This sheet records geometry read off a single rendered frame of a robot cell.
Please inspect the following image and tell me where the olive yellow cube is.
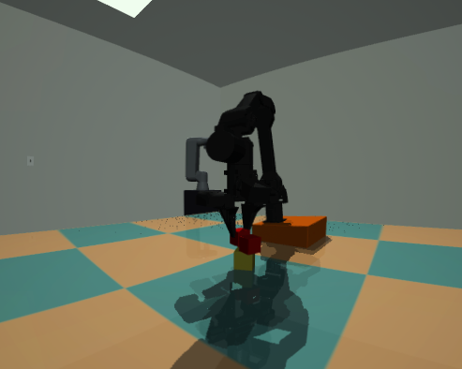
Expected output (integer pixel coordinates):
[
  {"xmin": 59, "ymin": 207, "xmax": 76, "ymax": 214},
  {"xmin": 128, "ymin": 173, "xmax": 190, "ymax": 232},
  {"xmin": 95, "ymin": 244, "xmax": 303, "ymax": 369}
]
[{"xmin": 233, "ymin": 247, "xmax": 255, "ymax": 271}]

